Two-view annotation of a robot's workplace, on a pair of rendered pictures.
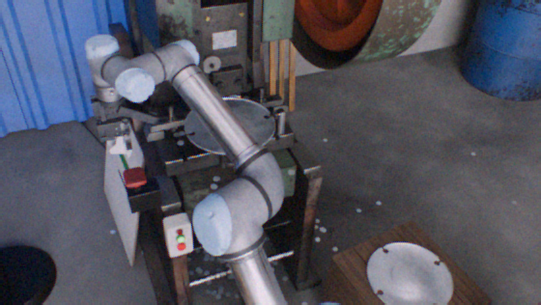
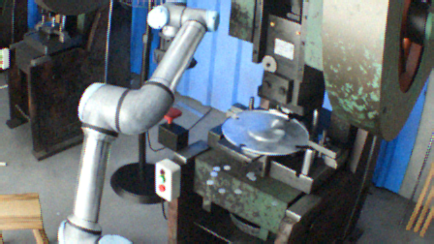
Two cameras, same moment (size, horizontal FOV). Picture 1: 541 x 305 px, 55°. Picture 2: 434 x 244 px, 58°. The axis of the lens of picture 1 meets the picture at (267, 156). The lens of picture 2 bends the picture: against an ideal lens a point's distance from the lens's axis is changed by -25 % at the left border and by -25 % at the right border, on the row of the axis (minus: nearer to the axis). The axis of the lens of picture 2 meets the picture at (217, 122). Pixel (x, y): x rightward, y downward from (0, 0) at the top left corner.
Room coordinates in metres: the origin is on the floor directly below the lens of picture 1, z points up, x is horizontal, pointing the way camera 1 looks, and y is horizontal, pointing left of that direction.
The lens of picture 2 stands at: (0.47, -1.10, 1.55)
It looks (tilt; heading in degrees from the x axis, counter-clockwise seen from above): 27 degrees down; 62
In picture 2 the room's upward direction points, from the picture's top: 6 degrees clockwise
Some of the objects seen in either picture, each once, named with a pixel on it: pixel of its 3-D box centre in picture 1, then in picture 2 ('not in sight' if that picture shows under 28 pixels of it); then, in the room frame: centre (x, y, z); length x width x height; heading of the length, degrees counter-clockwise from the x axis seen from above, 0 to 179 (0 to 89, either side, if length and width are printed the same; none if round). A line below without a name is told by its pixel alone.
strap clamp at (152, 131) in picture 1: (169, 119); (248, 109); (1.35, 0.33, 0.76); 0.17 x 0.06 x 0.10; 114
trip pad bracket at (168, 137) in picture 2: (146, 207); (172, 149); (1.08, 0.37, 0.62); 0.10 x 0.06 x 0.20; 114
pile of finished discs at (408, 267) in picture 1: (410, 276); not in sight; (1.06, -0.50, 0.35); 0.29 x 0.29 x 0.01
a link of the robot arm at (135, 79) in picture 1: (134, 76); (168, 15); (1.01, 0.32, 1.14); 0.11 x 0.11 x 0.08; 47
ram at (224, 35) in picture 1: (219, 41); (290, 54); (1.38, 0.16, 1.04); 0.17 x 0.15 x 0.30; 24
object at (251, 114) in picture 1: (230, 124); (266, 131); (1.30, 0.13, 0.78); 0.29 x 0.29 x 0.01
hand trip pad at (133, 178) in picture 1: (135, 183); (170, 121); (1.07, 0.38, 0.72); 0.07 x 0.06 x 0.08; 24
